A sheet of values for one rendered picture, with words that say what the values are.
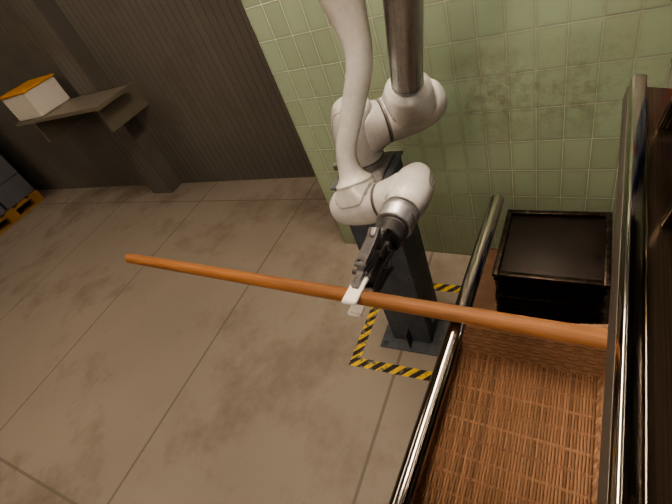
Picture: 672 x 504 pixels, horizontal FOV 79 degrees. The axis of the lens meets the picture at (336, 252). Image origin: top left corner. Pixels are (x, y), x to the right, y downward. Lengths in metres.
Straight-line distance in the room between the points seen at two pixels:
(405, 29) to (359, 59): 0.24
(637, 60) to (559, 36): 0.26
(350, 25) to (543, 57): 0.98
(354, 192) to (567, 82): 1.05
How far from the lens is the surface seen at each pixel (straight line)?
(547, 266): 1.28
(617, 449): 0.39
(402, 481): 0.67
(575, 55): 1.80
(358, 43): 0.98
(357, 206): 1.05
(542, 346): 1.31
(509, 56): 1.81
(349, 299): 0.80
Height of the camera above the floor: 1.80
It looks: 40 degrees down
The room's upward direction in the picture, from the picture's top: 25 degrees counter-clockwise
